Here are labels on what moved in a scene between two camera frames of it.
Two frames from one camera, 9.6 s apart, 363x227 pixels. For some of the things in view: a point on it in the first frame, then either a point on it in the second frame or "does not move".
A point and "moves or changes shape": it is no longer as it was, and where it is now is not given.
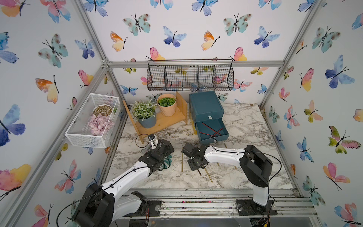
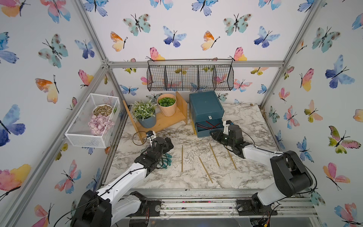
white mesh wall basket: (97, 123) does not move
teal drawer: (211, 132) moves or changes shape
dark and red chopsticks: (211, 128) moves or changes shape
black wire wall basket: (190, 75) does not move
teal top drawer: (209, 116) does not move
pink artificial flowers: (99, 124) does not move
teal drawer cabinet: (208, 112) does not move
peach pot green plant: (167, 103) does not move
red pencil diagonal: (221, 129) moves or changes shape
